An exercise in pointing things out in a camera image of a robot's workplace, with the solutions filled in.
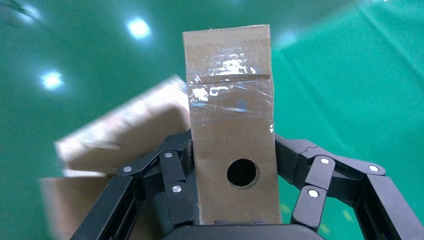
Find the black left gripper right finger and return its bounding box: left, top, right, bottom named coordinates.
left=274, top=133, right=424, bottom=240

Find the green table cloth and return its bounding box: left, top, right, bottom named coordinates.
left=271, top=0, right=424, bottom=240

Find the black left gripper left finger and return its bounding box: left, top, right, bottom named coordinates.
left=70, top=130, right=201, bottom=240

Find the small cardboard box with hole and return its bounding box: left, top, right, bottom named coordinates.
left=182, top=24, right=282, bottom=226

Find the large open cardboard carton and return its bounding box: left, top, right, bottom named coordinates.
left=39, top=74, right=200, bottom=240

